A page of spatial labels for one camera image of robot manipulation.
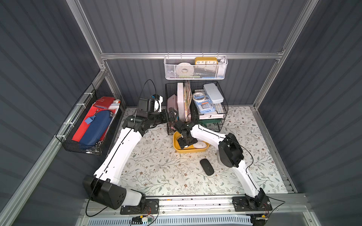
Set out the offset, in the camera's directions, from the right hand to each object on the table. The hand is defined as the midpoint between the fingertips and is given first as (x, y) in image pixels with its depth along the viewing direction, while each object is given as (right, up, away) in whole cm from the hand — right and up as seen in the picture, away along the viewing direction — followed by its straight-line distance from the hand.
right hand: (190, 145), depth 95 cm
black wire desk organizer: (+17, +18, 0) cm, 24 cm away
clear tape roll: (+6, +34, 0) cm, 34 cm away
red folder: (-51, +27, -16) cm, 60 cm away
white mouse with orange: (+7, +1, -2) cm, 7 cm away
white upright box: (-7, +26, -5) cm, 28 cm away
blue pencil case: (-47, +16, -27) cm, 56 cm away
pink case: (-14, +31, +13) cm, 36 cm away
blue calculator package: (+9, +27, -5) cm, 29 cm away
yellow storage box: (0, -1, -4) cm, 4 cm away
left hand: (-10, +21, -22) cm, 32 cm away
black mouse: (+10, -11, -10) cm, 18 cm away
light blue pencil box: (+16, +37, +2) cm, 40 cm away
